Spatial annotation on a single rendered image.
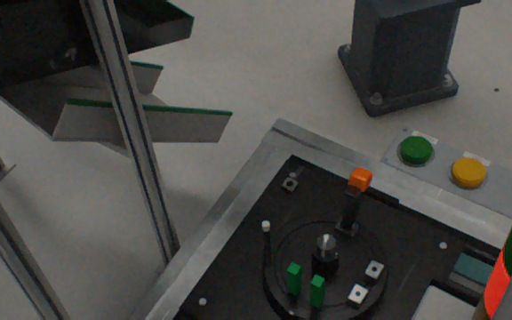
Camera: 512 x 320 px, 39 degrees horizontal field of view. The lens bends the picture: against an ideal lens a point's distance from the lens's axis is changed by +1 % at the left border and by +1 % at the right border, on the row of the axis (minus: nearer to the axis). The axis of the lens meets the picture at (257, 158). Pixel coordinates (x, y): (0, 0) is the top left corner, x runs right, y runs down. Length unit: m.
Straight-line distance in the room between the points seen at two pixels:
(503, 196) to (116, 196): 0.52
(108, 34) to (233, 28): 0.64
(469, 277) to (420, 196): 0.12
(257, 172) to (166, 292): 0.20
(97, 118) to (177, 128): 0.14
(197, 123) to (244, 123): 0.25
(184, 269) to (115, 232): 0.19
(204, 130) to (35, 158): 0.34
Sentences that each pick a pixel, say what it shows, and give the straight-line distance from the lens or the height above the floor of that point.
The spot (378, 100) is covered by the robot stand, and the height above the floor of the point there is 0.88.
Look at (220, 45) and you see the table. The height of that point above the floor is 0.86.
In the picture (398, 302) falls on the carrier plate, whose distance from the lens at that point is 0.83.
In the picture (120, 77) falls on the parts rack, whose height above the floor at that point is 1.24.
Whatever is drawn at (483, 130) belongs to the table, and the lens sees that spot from 1.13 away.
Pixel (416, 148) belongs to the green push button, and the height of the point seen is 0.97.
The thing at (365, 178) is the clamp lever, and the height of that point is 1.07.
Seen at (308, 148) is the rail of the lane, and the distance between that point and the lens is 0.95.
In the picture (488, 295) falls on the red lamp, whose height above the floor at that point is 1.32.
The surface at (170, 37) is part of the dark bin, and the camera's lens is 0.74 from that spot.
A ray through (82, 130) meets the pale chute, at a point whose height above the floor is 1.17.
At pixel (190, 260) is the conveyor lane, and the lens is 0.87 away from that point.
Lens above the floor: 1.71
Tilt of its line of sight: 53 degrees down
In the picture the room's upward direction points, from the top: 5 degrees counter-clockwise
